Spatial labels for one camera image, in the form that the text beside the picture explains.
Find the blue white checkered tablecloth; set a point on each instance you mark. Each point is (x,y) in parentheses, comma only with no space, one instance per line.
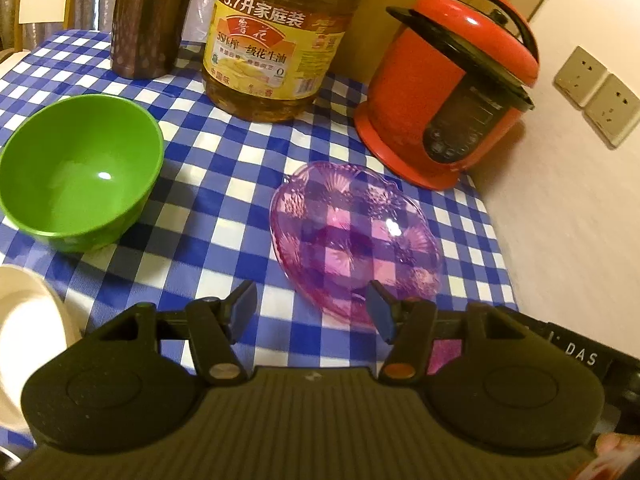
(220,185)

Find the green plastic bowl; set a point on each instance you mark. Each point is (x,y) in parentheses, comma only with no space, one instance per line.
(75,175)

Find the large cooking oil bottle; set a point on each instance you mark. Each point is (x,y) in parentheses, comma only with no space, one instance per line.
(270,45)

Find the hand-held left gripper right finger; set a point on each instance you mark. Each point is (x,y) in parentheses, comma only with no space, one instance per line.
(382,316)

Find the beige wall socket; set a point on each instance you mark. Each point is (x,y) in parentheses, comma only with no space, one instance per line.
(582,76)
(616,110)

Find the brown metal canister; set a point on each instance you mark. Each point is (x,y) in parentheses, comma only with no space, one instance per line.
(150,25)

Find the person's right hand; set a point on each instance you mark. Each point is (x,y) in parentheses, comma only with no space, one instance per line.
(620,447)

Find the red electric pressure cooker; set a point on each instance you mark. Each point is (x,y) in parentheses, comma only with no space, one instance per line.
(415,85)

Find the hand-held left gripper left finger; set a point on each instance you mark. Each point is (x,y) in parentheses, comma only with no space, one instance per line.
(244,306)

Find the white plate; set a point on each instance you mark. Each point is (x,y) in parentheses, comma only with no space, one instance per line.
(30,340)

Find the purple transparent plate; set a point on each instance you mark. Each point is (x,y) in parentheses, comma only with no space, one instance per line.
(350,230)

